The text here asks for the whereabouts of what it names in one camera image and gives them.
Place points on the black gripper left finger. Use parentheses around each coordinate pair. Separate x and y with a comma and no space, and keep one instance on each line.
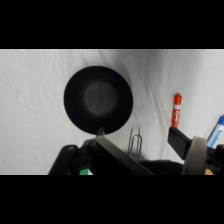
(116,155)

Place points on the small green object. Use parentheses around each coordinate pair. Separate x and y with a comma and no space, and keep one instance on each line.
(85,172)

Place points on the small yellow object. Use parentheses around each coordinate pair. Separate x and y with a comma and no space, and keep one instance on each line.
(209,172)

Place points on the blue bottle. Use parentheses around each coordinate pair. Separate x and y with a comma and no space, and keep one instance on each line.
(216,133)

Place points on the black frying pan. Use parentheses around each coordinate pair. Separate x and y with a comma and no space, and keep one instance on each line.
(98,100)

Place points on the red marker pen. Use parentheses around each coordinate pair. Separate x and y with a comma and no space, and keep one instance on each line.
(176,111)

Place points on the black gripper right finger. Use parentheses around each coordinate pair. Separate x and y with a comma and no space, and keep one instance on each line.
(195,156)

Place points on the white tablecloth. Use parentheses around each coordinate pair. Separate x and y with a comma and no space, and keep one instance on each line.
(33,100)

